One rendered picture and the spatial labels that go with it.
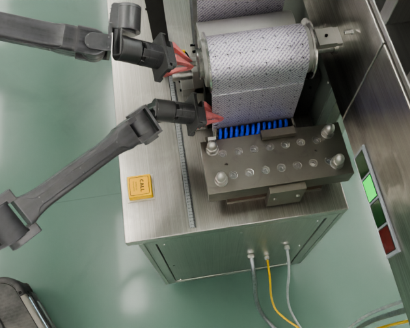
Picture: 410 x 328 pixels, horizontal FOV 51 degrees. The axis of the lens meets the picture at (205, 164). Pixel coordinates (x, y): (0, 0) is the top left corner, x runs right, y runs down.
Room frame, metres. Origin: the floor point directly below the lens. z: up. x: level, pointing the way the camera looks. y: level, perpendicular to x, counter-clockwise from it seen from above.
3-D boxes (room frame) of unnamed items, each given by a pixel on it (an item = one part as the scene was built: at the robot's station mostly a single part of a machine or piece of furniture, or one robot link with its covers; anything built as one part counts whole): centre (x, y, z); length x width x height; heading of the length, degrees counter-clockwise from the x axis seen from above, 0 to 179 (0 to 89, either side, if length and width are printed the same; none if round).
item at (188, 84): (0.69, 0.03, 1.05); 0.06 x 0.05 x 0.31; 95
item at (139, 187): (0.48, 0.20, 0.91); 0.07 x 0.07 x 0.02; 5
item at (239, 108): (0.61, -0.14, 1.11); 0.23 x 0.01 x 0.18; 95
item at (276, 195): (0.40, -0.22, 0.96); 0.10 x 0.03 x 0.11; 95
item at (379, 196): (0.30, -0.38, 1.18); 0.25 x 0.01 x 0.07; 5
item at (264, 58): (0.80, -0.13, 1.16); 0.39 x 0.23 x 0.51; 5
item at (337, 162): (0.46, -0.36, 1.05); 0.04 x 0.04 x 0.04
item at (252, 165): (0.49, -0.20, 1.00); 0.40 x 0.16 x 0.06; 95
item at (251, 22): (0.79, -0.13, 1.17); 0.26 x 0.12 x 0.12; 95
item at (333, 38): (0.69, -0.32, 1.28); 0.06 x 0.05 x 0.02; 95
